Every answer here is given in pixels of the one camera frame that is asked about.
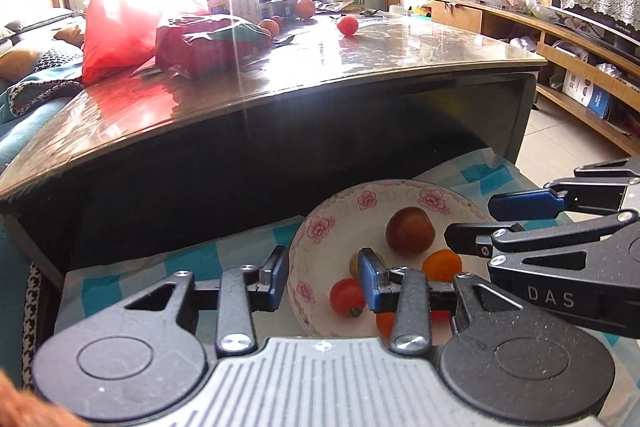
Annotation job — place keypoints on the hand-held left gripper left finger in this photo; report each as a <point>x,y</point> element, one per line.
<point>277,279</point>

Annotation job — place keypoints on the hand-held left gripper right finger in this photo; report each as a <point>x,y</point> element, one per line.
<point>367,282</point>

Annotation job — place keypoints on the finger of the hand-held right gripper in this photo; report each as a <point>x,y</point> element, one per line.
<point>525,204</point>
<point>550,237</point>

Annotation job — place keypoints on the brownish green round fruit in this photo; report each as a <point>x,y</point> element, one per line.
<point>354,264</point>

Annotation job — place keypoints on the small red tomato with stem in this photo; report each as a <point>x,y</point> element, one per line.
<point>346,297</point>

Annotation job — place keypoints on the small orange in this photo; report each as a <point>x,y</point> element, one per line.
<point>385,323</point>

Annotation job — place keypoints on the white floral rim plate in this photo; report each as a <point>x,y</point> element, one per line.
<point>325,237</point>

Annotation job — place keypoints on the large dark red tomato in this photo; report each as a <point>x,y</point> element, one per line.
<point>410,230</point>

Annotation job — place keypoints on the large orange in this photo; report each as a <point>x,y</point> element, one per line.
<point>442,264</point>

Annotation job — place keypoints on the blue white box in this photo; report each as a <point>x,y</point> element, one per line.
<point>596,99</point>

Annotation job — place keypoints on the blue white checkered tablecloth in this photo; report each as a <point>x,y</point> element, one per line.
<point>150,267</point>

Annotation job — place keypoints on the dark coffee table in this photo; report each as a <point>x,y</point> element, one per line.
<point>300,132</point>

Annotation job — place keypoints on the wooden media cabinet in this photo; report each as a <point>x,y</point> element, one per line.
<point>565,52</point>

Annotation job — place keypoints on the red snack package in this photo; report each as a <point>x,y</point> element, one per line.
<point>210,44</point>

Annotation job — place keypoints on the orange fuzzy cloth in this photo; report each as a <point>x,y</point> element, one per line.
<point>27,407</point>

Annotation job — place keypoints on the red plastic bag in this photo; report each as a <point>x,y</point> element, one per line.
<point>115,29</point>

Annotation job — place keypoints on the houndstooth patterned cushion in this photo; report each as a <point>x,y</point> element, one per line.
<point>45,67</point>

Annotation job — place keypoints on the tan cushion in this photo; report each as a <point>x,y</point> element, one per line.
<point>20,57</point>

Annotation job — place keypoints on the grey leather sofa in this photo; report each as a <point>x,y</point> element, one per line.
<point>30,22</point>

